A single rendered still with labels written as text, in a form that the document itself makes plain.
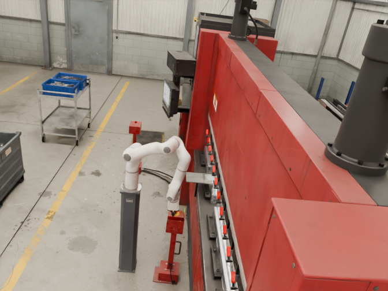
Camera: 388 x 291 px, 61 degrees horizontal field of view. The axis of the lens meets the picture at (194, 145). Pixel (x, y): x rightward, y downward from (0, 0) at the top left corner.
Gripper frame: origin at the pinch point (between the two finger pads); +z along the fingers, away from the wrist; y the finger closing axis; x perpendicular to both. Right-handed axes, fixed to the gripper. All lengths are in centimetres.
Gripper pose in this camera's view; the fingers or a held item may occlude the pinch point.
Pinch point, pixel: (173, 213)
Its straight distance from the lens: 308.7
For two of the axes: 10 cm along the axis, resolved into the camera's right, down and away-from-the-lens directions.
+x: -0.3, 4.4, -9.0
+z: -0.4, 9.0, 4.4
